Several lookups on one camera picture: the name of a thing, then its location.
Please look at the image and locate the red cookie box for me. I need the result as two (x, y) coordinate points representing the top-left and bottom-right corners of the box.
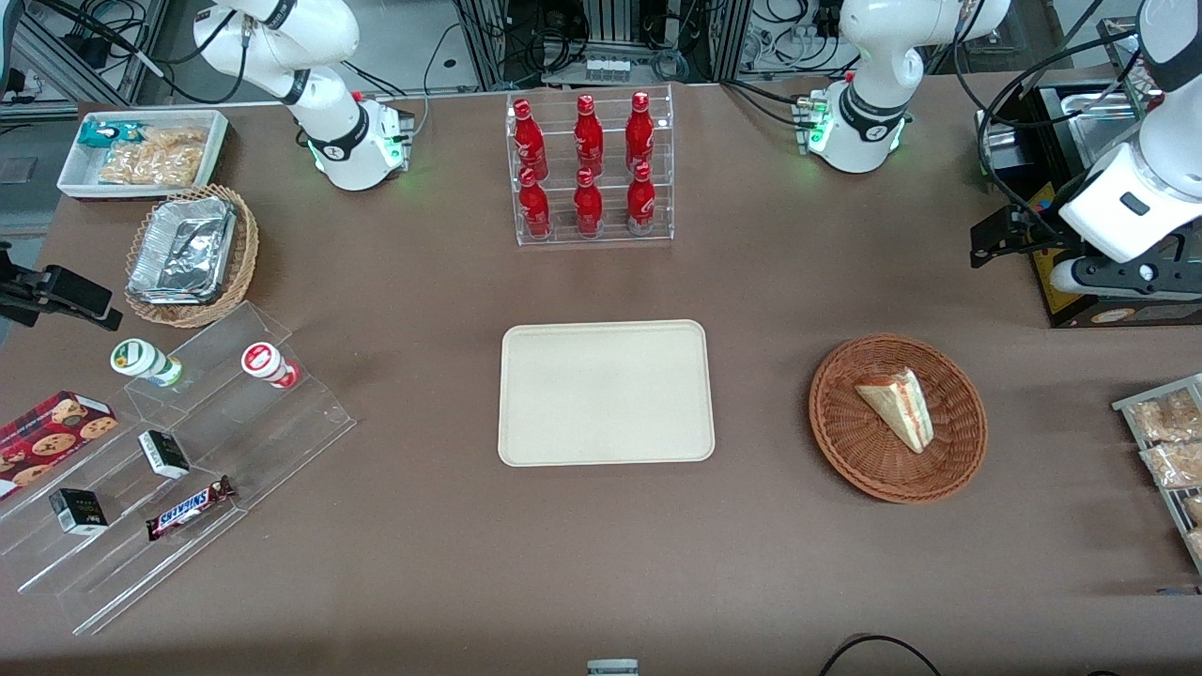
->
(0, 391), (119, 501)

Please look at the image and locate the red cola bottle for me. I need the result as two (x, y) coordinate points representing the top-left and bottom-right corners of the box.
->
(518, 167), (552, 238)
(573, 167), (604, 238)
(625, 91), (655, 173)
(626, 161), (657, 235)
(573, 94), (605, 175)
(512, 99), (548, 179)

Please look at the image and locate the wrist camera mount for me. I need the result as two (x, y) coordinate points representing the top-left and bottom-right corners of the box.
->
(0, 242), (124, 331)
(970, 202), (1081, 270)

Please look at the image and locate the clear bag of crackers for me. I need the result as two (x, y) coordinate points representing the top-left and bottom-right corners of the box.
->
(99, 127), (209, 187)

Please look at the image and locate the teal snack packet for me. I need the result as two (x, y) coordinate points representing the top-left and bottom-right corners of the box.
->
(78, 120), (146, 149)

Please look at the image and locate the aluminium foil tray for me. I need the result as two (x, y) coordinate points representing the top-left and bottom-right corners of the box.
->
(127, 195), (238, 306)

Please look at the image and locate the white rectangular bin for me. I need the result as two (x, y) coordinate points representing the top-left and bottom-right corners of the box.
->
(56, 109), (230, 202)

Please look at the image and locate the grey wire rack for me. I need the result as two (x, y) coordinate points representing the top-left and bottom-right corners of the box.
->
(1112, 374), (1202, 576)

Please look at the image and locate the black food display case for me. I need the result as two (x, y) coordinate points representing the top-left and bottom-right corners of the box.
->
(977, 80), (1202, 330)

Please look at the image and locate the green lid drink bottle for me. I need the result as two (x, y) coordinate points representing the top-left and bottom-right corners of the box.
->
(110, 338), (184, 389)

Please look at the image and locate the snickers chocolate bar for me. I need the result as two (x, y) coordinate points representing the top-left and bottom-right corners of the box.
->
(146, 475), (236, 542)

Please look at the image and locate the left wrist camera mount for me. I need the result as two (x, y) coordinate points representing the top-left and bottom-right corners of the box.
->
(970, 202), (1081, 270)

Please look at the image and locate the triangular sandwich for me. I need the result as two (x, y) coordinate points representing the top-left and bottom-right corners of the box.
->
(854, 366), (935, 454)

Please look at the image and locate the small black box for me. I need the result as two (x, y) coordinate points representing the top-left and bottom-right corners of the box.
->
(138, 430), (192, 481)
(49, 488), (110, 536)

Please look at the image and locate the black cable loop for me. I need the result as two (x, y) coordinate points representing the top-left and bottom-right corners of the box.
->
(817, 635), (943, 676)

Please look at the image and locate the cream plastic tray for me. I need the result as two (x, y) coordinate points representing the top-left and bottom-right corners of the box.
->
(498, 319), (717, 468)

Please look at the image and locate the oval wicker basket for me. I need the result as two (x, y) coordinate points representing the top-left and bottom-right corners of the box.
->
(124, 183), (260, 330)

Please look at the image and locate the clear acrylic bottle rack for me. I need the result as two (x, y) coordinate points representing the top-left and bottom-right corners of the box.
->
(505, 84), (675, 247)

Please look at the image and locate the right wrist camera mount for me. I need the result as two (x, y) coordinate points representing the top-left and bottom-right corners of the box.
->
(0, 242), (124, 331)

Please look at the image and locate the clear acrylic stepped stand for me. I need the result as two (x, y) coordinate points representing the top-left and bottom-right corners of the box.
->
(0, 300), (358, 638)

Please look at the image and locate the round brown wicker basket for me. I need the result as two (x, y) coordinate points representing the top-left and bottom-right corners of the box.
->
(809, 334), (989, 505)

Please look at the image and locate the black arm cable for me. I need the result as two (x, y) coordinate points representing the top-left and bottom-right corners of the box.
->
(953, 0), (1156, 236)

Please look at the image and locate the red lid drink bottle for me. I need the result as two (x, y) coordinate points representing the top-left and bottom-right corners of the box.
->
(240, 342), (301, 390)

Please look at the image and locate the clear bag of pastries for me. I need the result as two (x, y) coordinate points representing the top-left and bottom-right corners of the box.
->
(1127, 390), (1202, 442)
(1139, 441), (1202, 489)

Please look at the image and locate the aluminium frame rack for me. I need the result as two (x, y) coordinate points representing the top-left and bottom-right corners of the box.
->
(451, 0), (752, 87)

